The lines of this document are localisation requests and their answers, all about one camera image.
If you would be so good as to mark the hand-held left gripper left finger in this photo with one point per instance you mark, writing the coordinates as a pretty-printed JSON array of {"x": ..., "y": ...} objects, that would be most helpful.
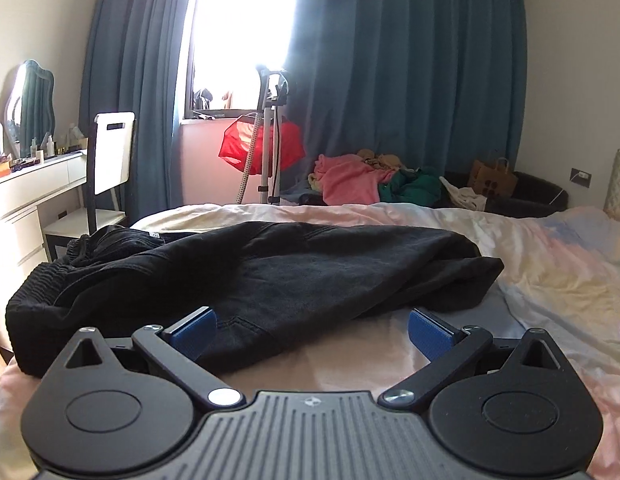
[{"x": 190, "y": 332}]

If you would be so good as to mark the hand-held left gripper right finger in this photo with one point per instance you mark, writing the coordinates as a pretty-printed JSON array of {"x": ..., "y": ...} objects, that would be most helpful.
[{"x": 430, "y": 332}]

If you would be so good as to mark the black pants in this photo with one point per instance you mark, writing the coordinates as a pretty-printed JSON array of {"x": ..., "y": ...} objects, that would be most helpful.
[{"x": 290, "y": 270}]

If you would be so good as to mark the green clothes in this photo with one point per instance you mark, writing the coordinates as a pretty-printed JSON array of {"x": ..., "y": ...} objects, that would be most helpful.
[{"x": 415, "y": 185}]

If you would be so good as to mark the pink clothes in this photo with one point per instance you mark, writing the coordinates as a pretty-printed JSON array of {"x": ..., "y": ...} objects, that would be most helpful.
[{"x": 345, "y": 180}]

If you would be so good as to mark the pastel bed sheet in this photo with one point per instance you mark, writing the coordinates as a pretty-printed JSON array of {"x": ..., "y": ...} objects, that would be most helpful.
[{"x": 540, "y": 270}]

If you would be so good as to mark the white plastic bag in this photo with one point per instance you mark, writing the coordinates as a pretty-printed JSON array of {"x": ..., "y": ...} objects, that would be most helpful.
[{"x": 465, "y": 195}]

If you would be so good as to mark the black tub chair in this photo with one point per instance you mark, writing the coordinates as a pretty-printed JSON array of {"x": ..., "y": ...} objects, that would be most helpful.
[{"x": 535, "y": 195}]

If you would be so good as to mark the brown paper bag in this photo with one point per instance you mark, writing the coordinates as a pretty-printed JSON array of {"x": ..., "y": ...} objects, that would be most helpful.
[{"x": 492, "y": 180}]

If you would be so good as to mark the beige plush item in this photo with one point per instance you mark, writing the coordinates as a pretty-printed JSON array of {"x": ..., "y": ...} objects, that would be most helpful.
[{"x": 382, "y": 160}]

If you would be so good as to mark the silver tripod stand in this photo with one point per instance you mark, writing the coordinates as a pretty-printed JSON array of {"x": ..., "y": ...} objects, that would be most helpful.
[{"x": 266, "y": 160}]

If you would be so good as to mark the white chair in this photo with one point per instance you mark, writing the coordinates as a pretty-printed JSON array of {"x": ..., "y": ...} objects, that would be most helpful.
[{"x": 112, "y": 155}]

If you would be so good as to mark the white dresser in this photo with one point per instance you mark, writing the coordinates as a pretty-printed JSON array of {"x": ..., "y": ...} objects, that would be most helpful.
[{"x": 20, "y": 220}]

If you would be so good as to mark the red mesh bag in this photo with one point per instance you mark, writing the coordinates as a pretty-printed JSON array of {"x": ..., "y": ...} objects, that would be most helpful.
[{"x": 285, "y": 145}]

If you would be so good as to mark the blue curtain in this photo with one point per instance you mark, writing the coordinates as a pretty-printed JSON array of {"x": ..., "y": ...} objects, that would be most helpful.
[
  {"x": 415, "y": 60},
  {"x": 135, "y": 60}
]

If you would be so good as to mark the wavy-framed mirror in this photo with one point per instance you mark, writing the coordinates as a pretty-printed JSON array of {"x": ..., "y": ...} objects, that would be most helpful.
[{"x": 32, "y": 105}]

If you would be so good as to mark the bright window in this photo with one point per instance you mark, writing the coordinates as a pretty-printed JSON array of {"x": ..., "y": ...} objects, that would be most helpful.
[{"x": 240, "y": 20}]

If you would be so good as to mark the wall outlet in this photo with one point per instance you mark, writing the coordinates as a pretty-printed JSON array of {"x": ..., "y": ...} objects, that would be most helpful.
[{"x": 581, "y": 177}]

